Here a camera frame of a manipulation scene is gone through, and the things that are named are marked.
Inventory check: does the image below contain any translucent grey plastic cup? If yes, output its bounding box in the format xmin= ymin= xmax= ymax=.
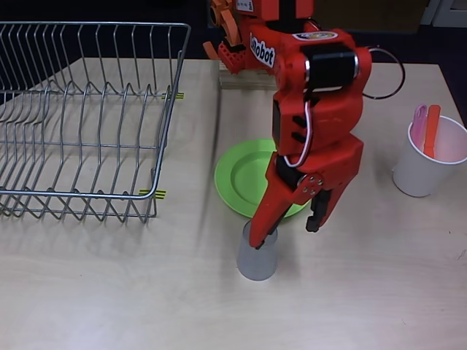
xmin=236 ymin=220 xmax=280 ymax=282

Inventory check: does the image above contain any pink plastic fork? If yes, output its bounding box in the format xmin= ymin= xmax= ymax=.
xmin=412 ymin=104 xmax=430 ymax=145

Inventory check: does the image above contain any white servo cable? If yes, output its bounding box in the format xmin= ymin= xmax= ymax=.
xmin=282 ymin=45 xmax=406 ymax=169

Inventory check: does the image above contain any white paper cup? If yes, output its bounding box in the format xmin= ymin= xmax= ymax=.
xmin=392 ymin=114 xmax=467 ymax=198

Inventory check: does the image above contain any metal wire dish rack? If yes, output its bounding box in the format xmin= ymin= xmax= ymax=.
xmin=0 ymin=21 xmax=193 ymax=225

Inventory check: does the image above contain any wooden base block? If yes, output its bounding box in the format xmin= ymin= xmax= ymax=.
xmin=218 ymin=60 xmax=280 ymax=91

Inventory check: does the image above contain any green plastic plate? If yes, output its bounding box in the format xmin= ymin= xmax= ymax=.
xmin=214 ymin=138 xmax=311 ymax=219

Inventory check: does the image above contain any orange plastic knife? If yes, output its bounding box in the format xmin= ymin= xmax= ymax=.
xmin=422 ymin=104 xmax=442 ymax=160

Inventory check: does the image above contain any light orange table clamp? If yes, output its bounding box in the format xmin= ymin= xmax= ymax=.
xmin=202 ymin=0 xmax=242 ymax=61

